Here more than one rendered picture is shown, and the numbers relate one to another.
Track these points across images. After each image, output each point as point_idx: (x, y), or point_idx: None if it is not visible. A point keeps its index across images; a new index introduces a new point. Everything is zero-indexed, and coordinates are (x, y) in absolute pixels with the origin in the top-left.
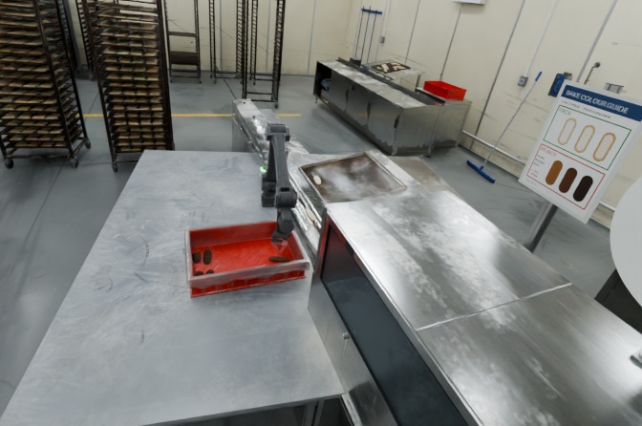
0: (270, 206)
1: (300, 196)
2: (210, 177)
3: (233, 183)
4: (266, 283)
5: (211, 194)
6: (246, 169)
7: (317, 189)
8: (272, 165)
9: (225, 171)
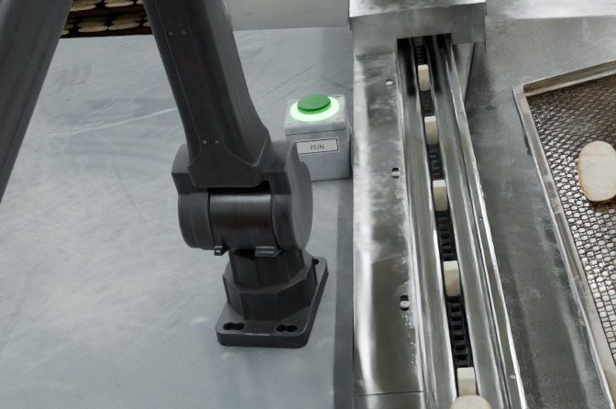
0: (264, 345)
1: (465, 280)
2: (79, 155)
3: (156, 190)
4: None
5: (17, 249)
6: (261, 111)
7: (581, 239)
8: (196, 93)
9: (164, 124)
